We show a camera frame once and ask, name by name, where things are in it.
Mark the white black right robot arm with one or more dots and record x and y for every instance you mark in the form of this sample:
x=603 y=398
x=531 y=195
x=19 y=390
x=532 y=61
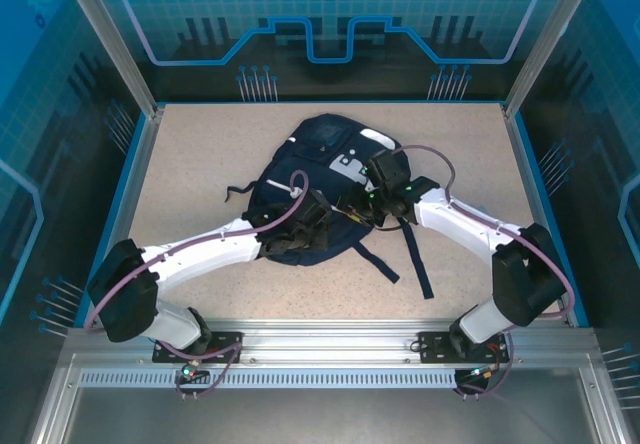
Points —
x=460 y=224

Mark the aluminium mounting rail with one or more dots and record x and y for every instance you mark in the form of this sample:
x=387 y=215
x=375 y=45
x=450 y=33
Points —
x=325 y=344

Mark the aluminium frame post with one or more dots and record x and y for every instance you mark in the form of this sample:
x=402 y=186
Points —
x=545 y=39
x=111 y=39

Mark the blue graphic side panel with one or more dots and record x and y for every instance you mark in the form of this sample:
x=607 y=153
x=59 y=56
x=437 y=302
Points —
x=600 y=114
x=50 y=114

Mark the aluminium side rail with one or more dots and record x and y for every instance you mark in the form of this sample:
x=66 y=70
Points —
x=529 y=189
x=134 y=189

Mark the navy blue student backpack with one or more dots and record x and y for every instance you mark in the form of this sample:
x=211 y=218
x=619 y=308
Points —
x=300 y=164

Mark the small connector with green light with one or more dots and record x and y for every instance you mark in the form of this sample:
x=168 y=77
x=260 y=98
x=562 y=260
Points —
x=189 y=371
x=482 y=372

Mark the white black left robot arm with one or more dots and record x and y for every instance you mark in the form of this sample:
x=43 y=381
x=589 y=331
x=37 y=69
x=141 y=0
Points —
x=210 y=249

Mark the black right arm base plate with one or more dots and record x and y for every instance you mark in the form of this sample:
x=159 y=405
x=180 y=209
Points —
x=432 y=346

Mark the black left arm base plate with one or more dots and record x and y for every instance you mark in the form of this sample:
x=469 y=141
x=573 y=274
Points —
x=225 y=344

